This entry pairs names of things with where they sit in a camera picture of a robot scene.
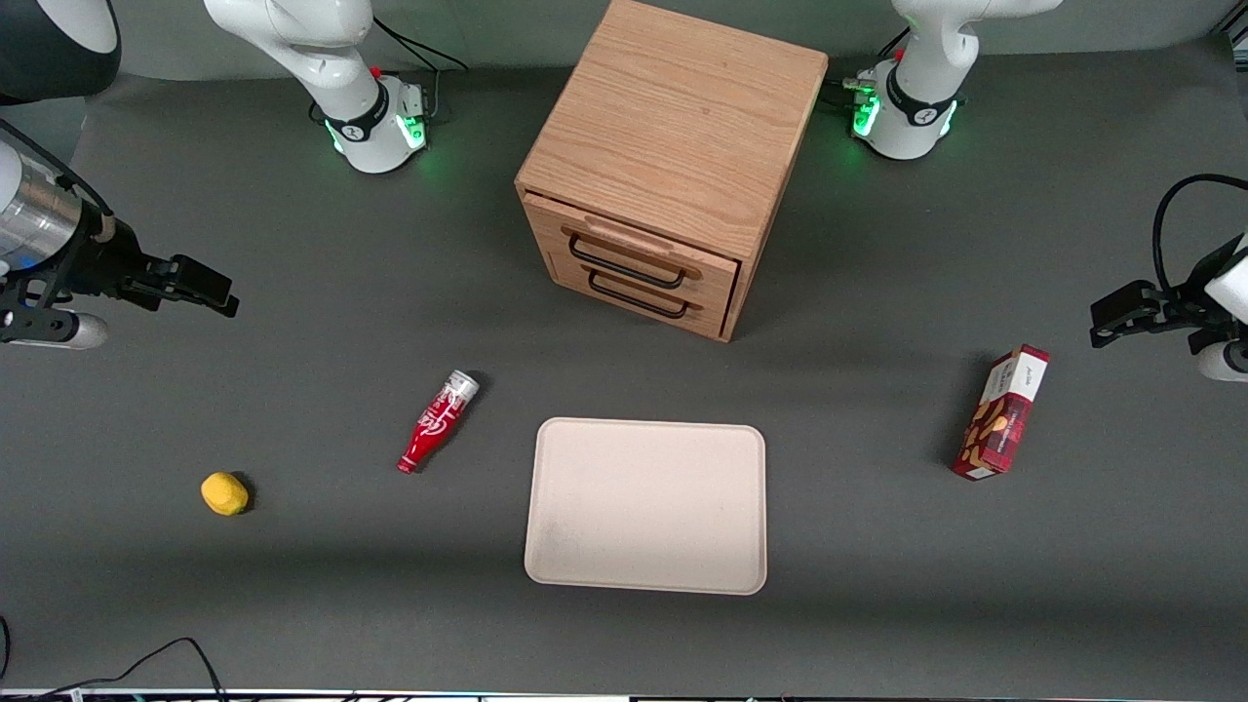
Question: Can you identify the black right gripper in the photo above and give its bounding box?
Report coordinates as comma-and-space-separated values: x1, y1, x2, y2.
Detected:
39, 219, 241, 319

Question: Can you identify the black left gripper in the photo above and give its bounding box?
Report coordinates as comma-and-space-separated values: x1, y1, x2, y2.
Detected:
1089, 244, 1241, 350

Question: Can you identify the wooden drawer cabinet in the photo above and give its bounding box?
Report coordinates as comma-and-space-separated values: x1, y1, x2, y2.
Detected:
515, 0, 831, 344

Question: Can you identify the red tartan cookie box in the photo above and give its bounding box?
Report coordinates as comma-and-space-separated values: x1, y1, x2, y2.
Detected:
951, 343, 1052, 483

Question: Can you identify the yellow lemon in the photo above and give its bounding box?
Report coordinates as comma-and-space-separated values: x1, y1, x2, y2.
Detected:
200, 471, 252, 518

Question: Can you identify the red ketchup bottle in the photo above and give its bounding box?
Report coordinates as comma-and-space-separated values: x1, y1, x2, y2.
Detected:
396, 370, 482, 476

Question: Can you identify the dark grey table mat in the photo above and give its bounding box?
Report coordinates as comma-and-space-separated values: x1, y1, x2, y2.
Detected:
0, 34, 1248, 696

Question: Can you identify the beige plastic tray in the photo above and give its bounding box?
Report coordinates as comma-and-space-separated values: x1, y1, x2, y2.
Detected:
524, 416, 769, 597

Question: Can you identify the black left wrist cable loop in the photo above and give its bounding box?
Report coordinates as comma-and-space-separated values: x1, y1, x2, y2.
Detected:
1152, 173, 1248, 293

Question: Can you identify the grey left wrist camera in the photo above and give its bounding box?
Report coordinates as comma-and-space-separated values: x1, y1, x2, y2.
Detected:
1196, 339, 1248, 384

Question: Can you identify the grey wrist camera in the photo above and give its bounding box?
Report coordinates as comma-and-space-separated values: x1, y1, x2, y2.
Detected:
1196, 339, 1248, 384
0, 310, 110, 351

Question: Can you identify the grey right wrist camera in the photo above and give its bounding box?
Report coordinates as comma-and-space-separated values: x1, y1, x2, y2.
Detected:
0, 310, 110, 351

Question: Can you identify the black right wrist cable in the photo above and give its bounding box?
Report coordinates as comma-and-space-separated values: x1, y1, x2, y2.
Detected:
0, 117, 114, 217

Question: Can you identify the black right arm base cable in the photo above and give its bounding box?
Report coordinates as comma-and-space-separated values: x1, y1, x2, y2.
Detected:
310, 15, 470, 128

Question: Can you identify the black arm base cable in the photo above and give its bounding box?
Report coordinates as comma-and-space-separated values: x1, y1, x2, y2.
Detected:
310, 15, 470, 128
824, 26, 914, 108

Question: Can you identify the wooden drawer long handle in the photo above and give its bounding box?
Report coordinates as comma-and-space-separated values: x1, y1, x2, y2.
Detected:
524, 191, 743, 305

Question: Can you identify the black cable at table edge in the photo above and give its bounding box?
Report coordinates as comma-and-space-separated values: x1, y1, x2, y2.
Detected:
0, 614, 228, 702

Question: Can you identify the black left arm base cable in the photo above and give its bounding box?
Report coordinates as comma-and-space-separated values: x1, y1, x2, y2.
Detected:
824, 26, 914, 108

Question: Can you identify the wooden drawer short handle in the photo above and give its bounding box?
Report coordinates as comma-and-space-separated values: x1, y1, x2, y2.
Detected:
546, 252, 739, 341

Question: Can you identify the long black metal handle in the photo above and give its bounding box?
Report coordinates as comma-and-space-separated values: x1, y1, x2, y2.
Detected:
567, 233, 688, 291

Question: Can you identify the short black metal handle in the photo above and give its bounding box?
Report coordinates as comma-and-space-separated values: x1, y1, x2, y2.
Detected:
587, 270, 691, 321

